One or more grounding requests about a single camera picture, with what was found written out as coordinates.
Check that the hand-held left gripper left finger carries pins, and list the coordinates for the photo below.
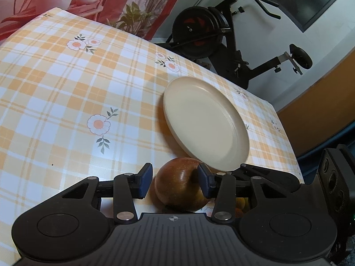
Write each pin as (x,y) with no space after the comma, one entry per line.
(145,181)

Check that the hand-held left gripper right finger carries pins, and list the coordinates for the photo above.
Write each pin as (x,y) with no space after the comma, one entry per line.
(203,181)

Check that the red apple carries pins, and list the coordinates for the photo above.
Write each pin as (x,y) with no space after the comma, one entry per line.
(177,185)

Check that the tangerine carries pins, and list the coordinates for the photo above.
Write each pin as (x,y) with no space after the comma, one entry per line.
(240,203)

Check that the beige plate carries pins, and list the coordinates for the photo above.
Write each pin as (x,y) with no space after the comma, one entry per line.
(205,122)

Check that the dark blue panel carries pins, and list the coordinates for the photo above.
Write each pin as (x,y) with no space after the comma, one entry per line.
(313,155)

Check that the brown wooden door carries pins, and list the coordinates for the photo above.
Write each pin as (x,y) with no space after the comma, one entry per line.
(319,110)

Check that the orange checkered floral tablecloth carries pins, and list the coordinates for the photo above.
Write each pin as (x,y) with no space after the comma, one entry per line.
(69,88)

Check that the black exercise bike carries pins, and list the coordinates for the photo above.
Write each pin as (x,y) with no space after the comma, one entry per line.
(197,30)

